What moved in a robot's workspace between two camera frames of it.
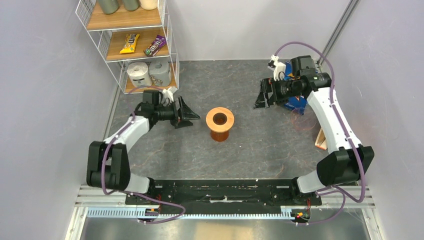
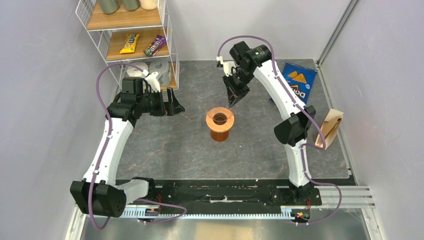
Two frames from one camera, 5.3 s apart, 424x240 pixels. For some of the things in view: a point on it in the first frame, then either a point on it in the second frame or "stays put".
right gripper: x=268 y=85 → x=234 y=94
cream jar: x=149 y=4 stays put
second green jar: x=131 y=5 stays put
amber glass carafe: x=219 y=136 stays put
